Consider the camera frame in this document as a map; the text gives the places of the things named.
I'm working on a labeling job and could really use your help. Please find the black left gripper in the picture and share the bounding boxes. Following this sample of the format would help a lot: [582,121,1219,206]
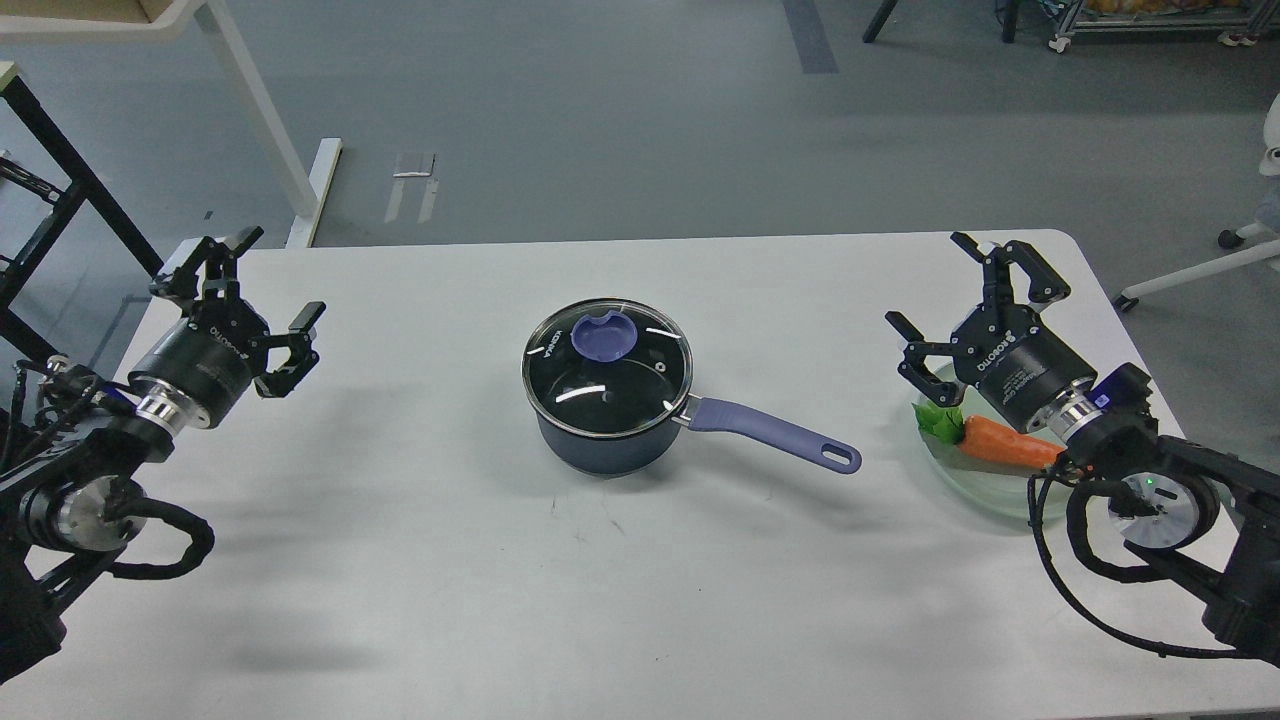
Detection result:
[127,225,326,429]

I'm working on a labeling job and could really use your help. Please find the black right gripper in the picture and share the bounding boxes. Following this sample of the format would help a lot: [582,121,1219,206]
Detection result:
[884,232,1098,437]

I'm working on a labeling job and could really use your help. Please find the dark blue saucepan purple handle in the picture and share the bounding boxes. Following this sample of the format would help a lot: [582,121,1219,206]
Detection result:
[522,297,863,477]

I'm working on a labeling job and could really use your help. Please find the glass lid purple knob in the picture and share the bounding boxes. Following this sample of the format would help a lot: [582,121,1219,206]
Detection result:
[521,299,692,439]

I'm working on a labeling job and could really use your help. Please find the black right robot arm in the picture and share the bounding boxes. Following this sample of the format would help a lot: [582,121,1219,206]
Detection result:
[886,231,1277,665]

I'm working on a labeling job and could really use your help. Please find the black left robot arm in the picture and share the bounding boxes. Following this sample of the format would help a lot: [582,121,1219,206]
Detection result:
[1,225,325,680]

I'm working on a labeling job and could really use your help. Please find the orange toy carrot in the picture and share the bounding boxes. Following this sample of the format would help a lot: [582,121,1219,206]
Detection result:
[911,402,1065,470]

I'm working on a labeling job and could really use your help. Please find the black metal stand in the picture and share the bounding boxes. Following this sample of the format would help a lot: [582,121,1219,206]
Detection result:
[1,61,164,363]

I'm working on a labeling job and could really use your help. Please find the metal wheeled cart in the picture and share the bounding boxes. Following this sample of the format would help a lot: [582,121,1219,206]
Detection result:
[1047,1,1277,54]

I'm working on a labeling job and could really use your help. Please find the white desk frame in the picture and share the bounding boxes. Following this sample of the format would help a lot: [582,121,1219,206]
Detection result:
[1,1,344,250]

